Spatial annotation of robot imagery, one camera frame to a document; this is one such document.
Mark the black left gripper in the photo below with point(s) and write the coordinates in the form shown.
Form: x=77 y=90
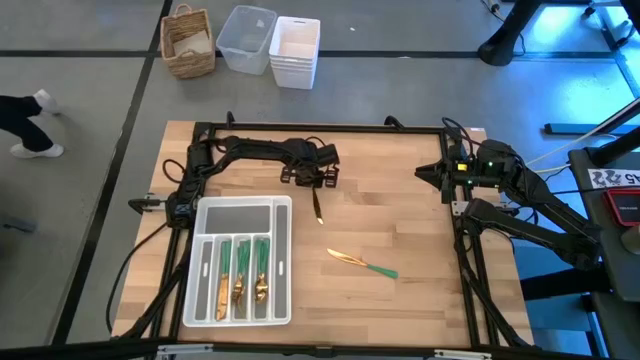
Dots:
x=310 y=160

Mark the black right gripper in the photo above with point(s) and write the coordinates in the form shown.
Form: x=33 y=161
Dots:
x=487 y=170

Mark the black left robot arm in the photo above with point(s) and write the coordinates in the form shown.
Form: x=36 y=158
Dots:
x=250 y=148

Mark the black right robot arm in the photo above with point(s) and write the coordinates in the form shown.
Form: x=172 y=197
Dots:
x=540 y=195

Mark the white cutlery tray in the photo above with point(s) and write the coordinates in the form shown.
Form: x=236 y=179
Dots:
x=237 y=219

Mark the white plastic bin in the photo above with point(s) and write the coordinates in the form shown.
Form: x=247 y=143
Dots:
x=295 y=75

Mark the black stand base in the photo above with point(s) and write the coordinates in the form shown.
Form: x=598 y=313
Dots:
x=500 y=47

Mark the clear plastic bin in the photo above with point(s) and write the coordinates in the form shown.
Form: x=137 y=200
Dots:
x=245 y=40

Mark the black stand leg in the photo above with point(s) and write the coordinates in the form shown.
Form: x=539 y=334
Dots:
x=575 y=129

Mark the wicker basket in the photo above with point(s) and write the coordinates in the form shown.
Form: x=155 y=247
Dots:
x=192 y=65

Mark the beige paper sheet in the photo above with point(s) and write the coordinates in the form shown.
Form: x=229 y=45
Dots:
x=192 y=44

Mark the white printed paper label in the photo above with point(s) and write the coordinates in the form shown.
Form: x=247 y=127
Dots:
x=612 y=178

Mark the red device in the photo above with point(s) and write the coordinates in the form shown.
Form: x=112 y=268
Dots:
x=625 y=207

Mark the dark side table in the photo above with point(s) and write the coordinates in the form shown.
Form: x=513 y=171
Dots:
x=615 y=300

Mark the black crossbar with silver plates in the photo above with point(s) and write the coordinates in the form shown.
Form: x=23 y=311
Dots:
x=100 y=350

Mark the gray floor object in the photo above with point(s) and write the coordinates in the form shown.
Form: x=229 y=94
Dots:
x=17 y=223

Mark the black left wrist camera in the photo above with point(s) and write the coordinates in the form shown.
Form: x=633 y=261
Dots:
x=330 y=155

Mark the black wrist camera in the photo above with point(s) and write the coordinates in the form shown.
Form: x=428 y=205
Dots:
x=330 y=155
x=457 y=157

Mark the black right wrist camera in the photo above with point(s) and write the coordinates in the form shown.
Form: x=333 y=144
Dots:
x=457 y=157

